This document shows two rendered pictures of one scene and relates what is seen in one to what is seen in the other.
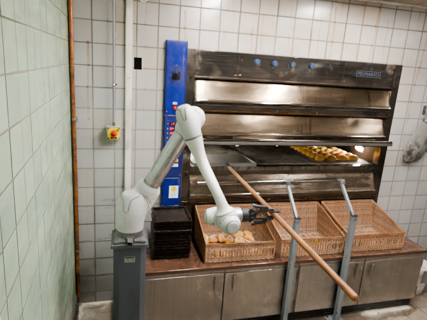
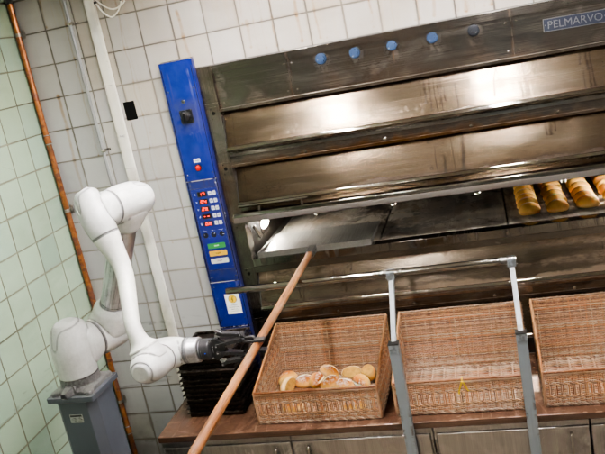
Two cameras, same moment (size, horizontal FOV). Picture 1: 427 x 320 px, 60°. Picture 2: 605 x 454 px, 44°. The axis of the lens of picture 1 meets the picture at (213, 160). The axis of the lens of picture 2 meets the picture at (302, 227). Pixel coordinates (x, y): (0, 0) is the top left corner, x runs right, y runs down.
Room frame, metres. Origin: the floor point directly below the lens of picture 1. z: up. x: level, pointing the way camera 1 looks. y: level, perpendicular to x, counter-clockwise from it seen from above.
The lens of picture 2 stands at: (0.10, -1.81, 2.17)
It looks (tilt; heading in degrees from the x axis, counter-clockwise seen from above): 14 degrees down; 31
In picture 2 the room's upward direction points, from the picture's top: 11 degrees counter-clockwise
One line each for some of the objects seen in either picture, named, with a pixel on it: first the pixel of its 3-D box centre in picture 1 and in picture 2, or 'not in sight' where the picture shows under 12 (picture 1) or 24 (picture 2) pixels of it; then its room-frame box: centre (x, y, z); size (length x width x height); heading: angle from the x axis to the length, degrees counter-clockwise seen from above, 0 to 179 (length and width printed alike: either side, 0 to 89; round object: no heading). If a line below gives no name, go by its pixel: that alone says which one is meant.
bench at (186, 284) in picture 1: (281, 274); (443, 447); (2.86, -0.65, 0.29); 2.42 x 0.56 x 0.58; 106
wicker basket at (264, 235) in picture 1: (232, 230); (324, 367); (2.75, -0.19, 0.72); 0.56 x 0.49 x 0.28; 104
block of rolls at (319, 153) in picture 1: (323, 151); (565, 188); (3.75, -1.12, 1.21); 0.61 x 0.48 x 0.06; 16
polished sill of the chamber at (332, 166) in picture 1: (288, 167); (442, 238); (3.19, -0.67, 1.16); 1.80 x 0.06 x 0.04; 106
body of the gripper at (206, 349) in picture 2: (248, 214); (213, 348); (2.00, -0.22, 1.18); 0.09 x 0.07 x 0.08; 105
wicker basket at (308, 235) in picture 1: (300, 226); (460, 356); (2.92, -0.77, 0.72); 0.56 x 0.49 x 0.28; 105
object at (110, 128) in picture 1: (114, 132); not in sight; (2.72, 0.75, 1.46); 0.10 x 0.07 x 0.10; 106
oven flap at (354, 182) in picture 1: (288, 183); (446, 269); (3.17, -0.68, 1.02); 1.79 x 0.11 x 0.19; 106
